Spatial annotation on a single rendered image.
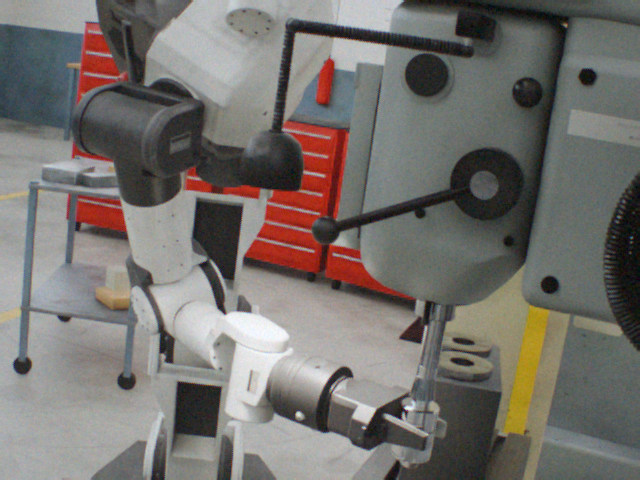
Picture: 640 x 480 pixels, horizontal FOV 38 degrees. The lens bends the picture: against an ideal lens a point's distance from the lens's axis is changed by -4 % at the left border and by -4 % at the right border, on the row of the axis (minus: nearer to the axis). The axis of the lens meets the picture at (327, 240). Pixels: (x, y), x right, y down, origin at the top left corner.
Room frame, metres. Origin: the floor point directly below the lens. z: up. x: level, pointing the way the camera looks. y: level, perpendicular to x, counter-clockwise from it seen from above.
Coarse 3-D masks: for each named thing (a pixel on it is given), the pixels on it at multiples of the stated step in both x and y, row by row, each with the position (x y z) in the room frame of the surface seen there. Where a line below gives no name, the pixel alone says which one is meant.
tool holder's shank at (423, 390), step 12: (432, 324) 1.05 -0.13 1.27; (444, 324) 1.05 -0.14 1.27; (432, 336) 1.05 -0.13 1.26; (432, 348) 1.05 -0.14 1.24; (420, 360) 1.05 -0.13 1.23; (432, 360) 1.05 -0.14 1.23; (420, 372) 1.05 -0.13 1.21; (432, 372) 1.05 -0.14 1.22; (420, 384) 1.05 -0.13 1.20; (432, 384) 1.05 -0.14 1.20; (420, 396) 1.04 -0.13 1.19; (432, 396) 1.05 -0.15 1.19
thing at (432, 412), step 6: (402, 402) 1.06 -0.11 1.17; (408, 402) 1.06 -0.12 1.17; (432, 402) 1.07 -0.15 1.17; (402, 408) 1.05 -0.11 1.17; (408, 408) 1.04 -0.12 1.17; (414, 408) 1.04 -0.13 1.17; (420, 408) 1.04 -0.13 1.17; (426, 408) 1.05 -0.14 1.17; (432, 408) 1.05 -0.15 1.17; (438, 408) 1.05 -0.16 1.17; (408, 414) 1.04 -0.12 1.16; (414, 414) 1.04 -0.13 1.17; (420, 414) 1.03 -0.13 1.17; (426, 414) 1.04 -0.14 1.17; (432, 414) 1.04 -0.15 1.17; (438, 414) 1.05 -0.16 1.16
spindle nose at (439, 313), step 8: (416, 304) 1.06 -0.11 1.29; (424, 304) 1.04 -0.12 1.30; (432, 304) 1.04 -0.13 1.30; (416, 312) 1.05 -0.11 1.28; (432, 312) 1.04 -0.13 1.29; (440, 312) 1.04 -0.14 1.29; (448, 312) 1.04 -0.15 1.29; (432, 320) 1.04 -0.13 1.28; (440, 320) 1.04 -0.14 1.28; (448, 320) 1.04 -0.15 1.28
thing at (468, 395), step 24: (456, 336) 1.42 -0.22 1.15; (456, 360) 1.31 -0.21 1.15; (480, 360) 1.31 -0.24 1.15; (456, 384) 1.24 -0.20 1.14; (480, 384) 1.25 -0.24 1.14; (456, 408) 1.24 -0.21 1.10; (480, 408) 1.23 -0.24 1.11; (456, 432) 1.24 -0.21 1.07; (480, 432) 1.23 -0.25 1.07; (432, 456) 1.24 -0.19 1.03; (456, 456) 1.23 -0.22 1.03; (480, 456) 1.23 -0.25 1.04
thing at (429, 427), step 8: (400, 416) 1.05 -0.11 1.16; (408, 416) 1.04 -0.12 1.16; (416, 424) 1.03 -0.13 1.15; (424, 424) 1.04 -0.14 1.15; (432, 424) 1.04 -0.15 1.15; (424, 432) 1.04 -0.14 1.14; (432, 432) 1.04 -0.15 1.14; (432, 440) 1.05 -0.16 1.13; (392, 448) 1.05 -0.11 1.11; (400, 448) 1.04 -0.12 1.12; (408, 448) 1.04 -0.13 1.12; (400, 456) 1.04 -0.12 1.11; (408, 456) 1.04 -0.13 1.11; (416, 456) 1.04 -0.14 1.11; (424, 456) 1.04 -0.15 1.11
